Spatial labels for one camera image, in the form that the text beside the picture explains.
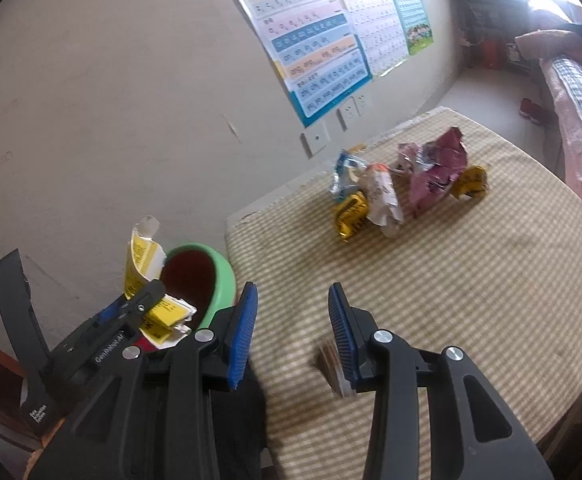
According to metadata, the yellow black wrapper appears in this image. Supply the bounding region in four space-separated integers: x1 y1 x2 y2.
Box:
333 191 372 243

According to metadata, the orange brown blanket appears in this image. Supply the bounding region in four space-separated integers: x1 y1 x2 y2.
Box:
515 27 582 56

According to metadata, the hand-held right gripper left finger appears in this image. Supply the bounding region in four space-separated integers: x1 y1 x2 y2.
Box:
31 281 260 480

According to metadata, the green and red bin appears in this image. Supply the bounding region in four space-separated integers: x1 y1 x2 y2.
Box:
141 243 236 356

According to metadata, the dark shelf desk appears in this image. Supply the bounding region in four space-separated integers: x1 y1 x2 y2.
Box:
448 0 536 68

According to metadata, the green blue number wall poster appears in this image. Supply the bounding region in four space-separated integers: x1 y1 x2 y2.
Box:
378 0 434 56

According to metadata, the white blank wall plate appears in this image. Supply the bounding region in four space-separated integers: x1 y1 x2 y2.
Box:
300 125 330 157

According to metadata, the purple foil wrapper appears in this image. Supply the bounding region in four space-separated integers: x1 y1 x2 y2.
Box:
397 126 469 218

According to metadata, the red box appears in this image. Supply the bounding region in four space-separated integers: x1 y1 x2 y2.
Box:
481 39 502 68

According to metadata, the yellow paper wrapper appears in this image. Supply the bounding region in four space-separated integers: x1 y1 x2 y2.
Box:
123 216 196 352

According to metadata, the blue white plastic wrapper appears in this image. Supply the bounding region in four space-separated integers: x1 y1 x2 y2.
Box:
330 149 372 206

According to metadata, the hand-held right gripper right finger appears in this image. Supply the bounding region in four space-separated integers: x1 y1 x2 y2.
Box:
327 282 554 480

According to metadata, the white pink chart wall poster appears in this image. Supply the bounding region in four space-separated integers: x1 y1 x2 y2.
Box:
323 0 412 78

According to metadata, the white orange wrapper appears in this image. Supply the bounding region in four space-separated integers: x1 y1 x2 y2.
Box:
361 162 406 238

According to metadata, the large blue letter wall poster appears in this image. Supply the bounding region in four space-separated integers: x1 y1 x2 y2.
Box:
211 0 374 128

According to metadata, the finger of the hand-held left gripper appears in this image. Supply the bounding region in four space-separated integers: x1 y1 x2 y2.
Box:
88 279 168 333
0 248 52 366

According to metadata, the small yellow brown wrapper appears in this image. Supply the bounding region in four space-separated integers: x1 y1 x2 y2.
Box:
453 165 489 201

